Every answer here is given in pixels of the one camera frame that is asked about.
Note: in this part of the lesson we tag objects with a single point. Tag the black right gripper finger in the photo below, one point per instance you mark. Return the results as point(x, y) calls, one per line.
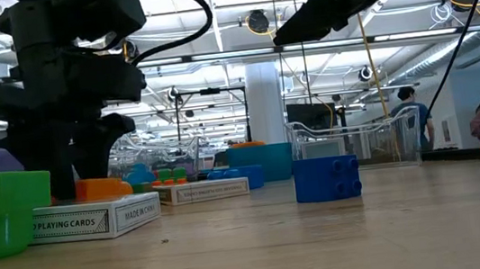
point(313, 22)

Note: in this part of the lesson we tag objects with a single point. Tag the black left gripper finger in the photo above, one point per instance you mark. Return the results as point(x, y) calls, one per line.
point(53, 165)
point(92, 147)

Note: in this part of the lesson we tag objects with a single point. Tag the orange wedge toy block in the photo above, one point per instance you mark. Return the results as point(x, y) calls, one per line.
point(101, 188)

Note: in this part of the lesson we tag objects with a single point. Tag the light blue toy block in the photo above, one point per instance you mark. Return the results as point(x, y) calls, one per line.
point(140, 175)

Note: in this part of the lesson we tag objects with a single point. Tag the green round-stud toy block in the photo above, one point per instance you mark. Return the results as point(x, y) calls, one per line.
point(171, 174)

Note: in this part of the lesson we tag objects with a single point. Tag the dark green four-stud brick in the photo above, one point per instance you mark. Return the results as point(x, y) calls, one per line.
point(138, 188)

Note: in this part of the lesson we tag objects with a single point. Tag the white emblem playing card deck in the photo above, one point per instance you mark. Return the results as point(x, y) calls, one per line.
point(96, 221)

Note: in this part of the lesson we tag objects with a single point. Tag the large green toy brick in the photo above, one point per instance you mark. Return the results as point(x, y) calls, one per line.
point(0, 216)

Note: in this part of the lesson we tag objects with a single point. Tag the orange eight-stud brick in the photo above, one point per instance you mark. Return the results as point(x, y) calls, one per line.
point(168, 183)

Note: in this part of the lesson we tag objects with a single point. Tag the black background monitor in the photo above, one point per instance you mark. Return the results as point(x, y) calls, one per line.
point(310, 115)

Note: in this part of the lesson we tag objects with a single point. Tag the white building pillar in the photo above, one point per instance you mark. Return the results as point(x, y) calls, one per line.
point(265, 104)

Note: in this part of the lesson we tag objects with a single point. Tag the grey-backed playing card deck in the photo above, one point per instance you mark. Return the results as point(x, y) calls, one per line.
point(201, 192)

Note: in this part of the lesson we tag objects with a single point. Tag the blue plastic bin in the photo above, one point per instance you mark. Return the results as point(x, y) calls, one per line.
point(266, 163)

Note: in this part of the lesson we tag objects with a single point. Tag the small blue toy block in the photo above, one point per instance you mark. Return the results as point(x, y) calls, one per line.
point(322, 179)

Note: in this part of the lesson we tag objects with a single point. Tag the large blue two-stud block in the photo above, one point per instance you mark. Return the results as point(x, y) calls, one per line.
point(249, 176)

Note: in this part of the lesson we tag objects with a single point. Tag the black background table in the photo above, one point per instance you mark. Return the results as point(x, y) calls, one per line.
point(455, 154)

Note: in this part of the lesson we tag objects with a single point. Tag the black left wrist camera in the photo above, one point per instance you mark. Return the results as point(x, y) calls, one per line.
point(112, 11)

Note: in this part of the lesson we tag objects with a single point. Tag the black background rig frame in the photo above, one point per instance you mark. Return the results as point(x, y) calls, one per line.
point(209, 92)

